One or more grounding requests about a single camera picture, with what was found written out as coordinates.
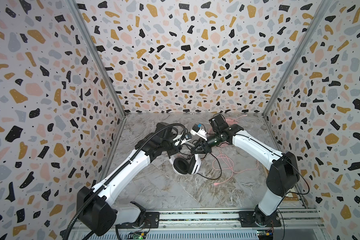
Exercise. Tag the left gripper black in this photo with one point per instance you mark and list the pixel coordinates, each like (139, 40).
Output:
(173, 134)

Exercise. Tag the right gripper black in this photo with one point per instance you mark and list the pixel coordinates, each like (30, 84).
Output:
(202, 145)

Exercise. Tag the white black headphones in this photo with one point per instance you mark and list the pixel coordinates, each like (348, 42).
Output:
(181, 165)

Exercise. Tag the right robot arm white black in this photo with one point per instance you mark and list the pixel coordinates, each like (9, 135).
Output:
(282, 167)

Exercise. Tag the pink headphones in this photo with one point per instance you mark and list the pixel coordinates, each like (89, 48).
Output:
(235, 121)

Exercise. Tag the wooden checkerboard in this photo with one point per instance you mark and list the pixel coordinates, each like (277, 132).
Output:
(291, 197)

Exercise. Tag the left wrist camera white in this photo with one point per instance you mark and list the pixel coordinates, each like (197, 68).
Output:
(186, 137)

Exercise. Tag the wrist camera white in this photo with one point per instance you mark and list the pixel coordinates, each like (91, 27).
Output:
(197, 130)
(186, 137)

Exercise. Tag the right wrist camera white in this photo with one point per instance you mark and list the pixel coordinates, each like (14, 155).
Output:
(197, 130)

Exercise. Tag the left corner aluminium post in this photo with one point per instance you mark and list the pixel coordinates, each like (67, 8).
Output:
(72, 6)

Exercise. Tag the corner aluminium post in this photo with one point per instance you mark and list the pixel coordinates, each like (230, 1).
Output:
(72, 6)
(319, 14)

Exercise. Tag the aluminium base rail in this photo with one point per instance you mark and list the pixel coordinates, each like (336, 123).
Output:
(222, 224)

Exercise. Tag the right corner aluminium post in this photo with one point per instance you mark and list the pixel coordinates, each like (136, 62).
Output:
(319, 14)

